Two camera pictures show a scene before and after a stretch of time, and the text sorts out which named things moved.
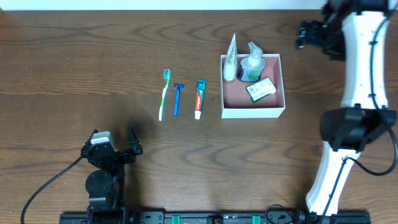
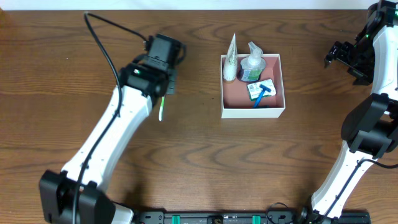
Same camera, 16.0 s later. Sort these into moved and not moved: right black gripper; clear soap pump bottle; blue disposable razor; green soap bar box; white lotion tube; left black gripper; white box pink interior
Moved: left black gripper; right black gripper; blue disposable razor
Not moved: white lotion tube; white box pink interior; clear soap pump bottle; green soap bar box
